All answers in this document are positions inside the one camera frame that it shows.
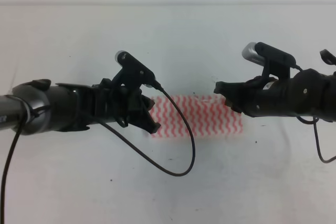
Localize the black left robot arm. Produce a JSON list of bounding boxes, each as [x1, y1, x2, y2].
[[1, 78, 160, 135]]

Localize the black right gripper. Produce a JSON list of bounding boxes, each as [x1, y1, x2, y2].
[[214, 77, 297, 117]]

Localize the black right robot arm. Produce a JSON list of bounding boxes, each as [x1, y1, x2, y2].
[[214, 69, 335, 122]]

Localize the black right camera cable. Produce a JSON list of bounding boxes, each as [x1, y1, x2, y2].
[[293, 49, 336, 164]]

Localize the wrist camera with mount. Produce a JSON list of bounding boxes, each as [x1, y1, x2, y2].
[[241, 42, 297, 80], [112, 50, 162, 94]]

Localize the pink white wavy towel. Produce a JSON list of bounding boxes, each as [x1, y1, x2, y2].
[[150, 94, 243, 138]]

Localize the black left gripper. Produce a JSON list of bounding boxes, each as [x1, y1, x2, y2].
[[89, 78, 161, 134]]

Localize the black camera cable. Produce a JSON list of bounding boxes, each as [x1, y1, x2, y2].
[[0, 81, 196, 224], [293, 49, 336, 164]]

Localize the black left camera cable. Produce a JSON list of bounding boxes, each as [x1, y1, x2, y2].
[[0, 81, 196, 224]]

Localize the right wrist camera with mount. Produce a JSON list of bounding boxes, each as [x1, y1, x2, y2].
[[241, 42, 297, 80]]

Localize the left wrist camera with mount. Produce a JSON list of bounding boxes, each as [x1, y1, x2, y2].
[[112, 50, 162, 94]]

